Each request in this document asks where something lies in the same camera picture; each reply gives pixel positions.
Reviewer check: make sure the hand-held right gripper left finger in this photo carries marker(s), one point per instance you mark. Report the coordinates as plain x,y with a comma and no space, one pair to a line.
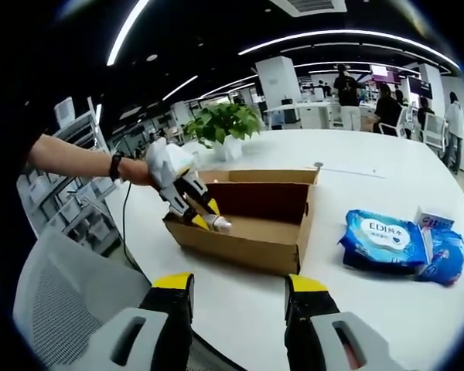
170,309

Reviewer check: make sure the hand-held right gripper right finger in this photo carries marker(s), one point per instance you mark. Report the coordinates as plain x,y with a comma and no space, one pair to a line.
305,305

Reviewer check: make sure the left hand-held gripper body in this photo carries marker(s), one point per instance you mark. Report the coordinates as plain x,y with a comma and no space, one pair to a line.
170,164

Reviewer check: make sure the silver black sachet pack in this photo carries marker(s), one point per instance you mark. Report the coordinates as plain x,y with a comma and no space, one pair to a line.
218,224

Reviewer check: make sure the brown cardboard shoe box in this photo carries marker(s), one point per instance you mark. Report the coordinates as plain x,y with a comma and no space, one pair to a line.
236,247

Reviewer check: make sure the blue wet wipes pack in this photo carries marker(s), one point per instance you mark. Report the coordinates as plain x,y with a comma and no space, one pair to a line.
383,235

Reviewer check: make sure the blue soft plastic pack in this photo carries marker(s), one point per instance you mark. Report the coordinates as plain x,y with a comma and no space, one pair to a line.
446,255

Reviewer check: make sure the small white blue box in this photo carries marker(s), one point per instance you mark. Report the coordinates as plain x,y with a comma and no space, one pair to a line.
435,220

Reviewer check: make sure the person's left hand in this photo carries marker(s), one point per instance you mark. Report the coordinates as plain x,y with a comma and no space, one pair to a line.
137,172

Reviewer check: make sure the black wristband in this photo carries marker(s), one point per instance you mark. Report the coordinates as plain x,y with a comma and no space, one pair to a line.
117,166

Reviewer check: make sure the green potted plant white pot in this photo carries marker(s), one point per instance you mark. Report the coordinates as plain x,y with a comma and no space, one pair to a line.
228,123

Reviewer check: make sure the grey mesh office chair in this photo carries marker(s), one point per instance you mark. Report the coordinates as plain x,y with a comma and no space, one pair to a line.
69,293

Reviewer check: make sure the metal storage shelf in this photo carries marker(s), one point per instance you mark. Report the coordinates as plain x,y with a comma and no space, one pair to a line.
69,185

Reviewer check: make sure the ceiling air conditioner vent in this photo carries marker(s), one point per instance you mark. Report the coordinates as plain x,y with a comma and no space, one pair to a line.
313,7

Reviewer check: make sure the long curved ceiling light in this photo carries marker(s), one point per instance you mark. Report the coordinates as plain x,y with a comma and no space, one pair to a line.
352,33

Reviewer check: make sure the white office chair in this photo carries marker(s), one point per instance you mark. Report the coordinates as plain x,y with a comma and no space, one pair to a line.
436,129

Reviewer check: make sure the purple wall screen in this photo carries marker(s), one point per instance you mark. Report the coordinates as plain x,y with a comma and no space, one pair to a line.
386,73

